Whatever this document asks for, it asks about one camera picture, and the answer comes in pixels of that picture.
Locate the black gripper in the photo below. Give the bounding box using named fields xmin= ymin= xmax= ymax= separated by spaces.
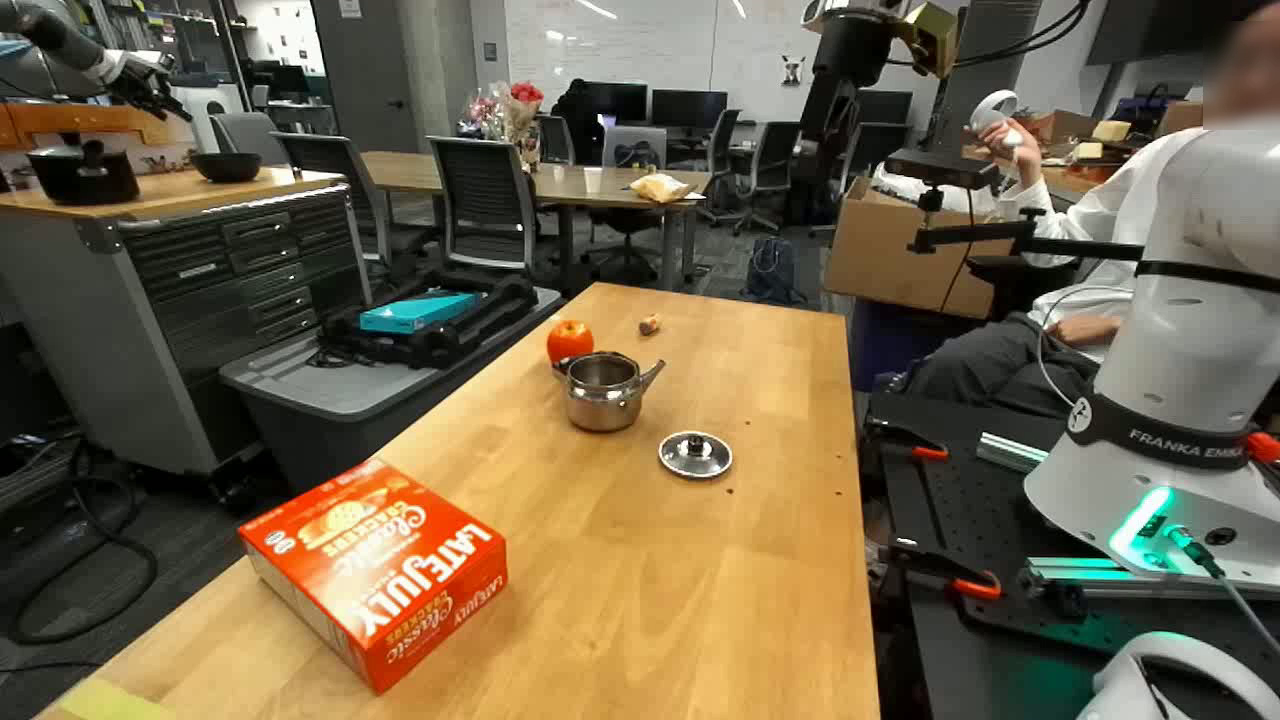
xmin=778 ymin=22 xmax=896 ymax=225

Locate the silver lid with black knob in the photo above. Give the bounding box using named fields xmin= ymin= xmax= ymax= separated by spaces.
xmin=652 ymin=428 xmax=740 ymax=485

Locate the silver metal kettle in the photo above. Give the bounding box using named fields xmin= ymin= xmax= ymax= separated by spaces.
xmin=552 ymin=350 xmax=668 ymax=435

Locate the black computer monitor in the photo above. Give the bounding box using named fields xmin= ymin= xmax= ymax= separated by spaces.
xmin=646 ymin=85 xmax=733 ymax=138
xmin=853 ymin=85 xmax=917 ymax=132
xmin=552 ymin=75 xmax=652 ymax=169

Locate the blue backpack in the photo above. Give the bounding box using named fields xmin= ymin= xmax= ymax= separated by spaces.
xmin=740 ymin=237 xmax=813 ymax=309

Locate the large cardboard box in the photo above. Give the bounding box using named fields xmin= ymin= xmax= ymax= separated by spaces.
xmin=820 ymin=184 xmax=1016 ymax=326

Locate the yellow bag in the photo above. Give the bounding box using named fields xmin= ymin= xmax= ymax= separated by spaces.
xmin=627 ymin=169 xmax=696 ymax=211

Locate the white handheld controller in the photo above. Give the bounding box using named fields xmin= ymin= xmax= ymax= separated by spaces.
xmin=967 ymin=89 xmax=1025 ymax=138

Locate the black clamp orange tip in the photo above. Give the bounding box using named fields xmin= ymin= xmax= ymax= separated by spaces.
xmin=872 ymin=416 xmax=952 ymax=471
xmin=903 ymin=538 xmax=1006 ymax=614

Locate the orange tomato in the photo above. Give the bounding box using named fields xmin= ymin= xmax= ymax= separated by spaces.
xmin=544 ymin=315 xmax=600 ymax=372

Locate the flower bouquet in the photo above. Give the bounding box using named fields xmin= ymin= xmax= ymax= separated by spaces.
xmin=461 ymin=75 xmax=552 ymax=146

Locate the grey mesh office chair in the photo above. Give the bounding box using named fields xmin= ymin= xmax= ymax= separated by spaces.
xmin=427 ymin=132 xmax=544 ymax=282
xmin=274 ymin=129 xmax=398 ymax=274

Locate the silver metal bar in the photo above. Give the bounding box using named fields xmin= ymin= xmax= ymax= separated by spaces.
xmin=971 ymin=428 xmax=1057 ymax=471

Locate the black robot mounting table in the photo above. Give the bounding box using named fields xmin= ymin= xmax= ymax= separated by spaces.
xmin=859 ymin=383 xmax=1280 ymax=720

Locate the black bag with teal case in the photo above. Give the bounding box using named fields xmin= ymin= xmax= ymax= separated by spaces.
xmin=316 ymin=274 xmax=541 ymax=372

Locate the grey door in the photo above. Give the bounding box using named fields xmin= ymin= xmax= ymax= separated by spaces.
xmin=311 ymin=0 xmax=420 ymax=151

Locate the grey plastic storage tote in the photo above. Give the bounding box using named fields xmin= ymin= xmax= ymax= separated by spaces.
xmin=214 ymin=278 xmax=563 ymax=489

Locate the black bowl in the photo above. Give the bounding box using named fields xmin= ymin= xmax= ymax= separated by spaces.
xmin=189 ymin=147 xmax=266 ymax=187

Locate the orange cracker box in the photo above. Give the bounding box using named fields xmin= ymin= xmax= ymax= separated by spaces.
xmin=235 ymin=460 xmax=511 ymax=695

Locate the grey drawer cabinet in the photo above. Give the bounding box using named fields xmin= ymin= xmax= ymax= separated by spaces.
xmin=0 ymin=164 xmax=372 ymax=479

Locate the black cooking pot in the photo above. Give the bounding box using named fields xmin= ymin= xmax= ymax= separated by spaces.
xmin=28 ymin=132 xmax=145 ymax=207

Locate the yellow green sticky pad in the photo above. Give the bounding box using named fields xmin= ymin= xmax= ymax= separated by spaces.
xmin=51 ymin=675 xmax=175 ymax=720

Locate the yellowish wrist camera box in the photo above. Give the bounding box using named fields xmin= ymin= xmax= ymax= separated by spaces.
xmin=900 ymin=0 xmax=963 ymax=80

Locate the grey cable with plug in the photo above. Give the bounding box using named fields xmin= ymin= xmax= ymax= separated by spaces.
xmin=1173 ymin=523 xmax=1280 ymax=654

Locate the white curved plastic ring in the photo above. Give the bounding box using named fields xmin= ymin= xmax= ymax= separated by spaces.
xmin=1076 ymin=630 xmax=1280 ymax=720

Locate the black floor cable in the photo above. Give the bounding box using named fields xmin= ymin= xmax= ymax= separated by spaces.
xmin=0 ymin=435 xmax=165 ymax=654

